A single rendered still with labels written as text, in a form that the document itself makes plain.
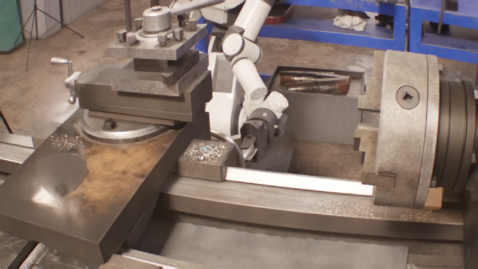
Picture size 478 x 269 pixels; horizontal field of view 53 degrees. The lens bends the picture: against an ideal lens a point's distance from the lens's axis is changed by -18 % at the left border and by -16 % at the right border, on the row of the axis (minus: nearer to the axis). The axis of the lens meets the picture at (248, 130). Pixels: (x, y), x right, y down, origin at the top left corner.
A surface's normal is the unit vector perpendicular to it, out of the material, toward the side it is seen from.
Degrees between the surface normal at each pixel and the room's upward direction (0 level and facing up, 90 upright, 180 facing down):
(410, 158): 82
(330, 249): 16
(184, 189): 0
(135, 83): 90
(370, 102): 71
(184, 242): 11
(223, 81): 56
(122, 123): 0
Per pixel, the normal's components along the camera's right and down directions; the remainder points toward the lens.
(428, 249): -0.27, 0.47
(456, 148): -0.27, 0.23
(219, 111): -0.17, -0.34
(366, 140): -0.08, -0.77
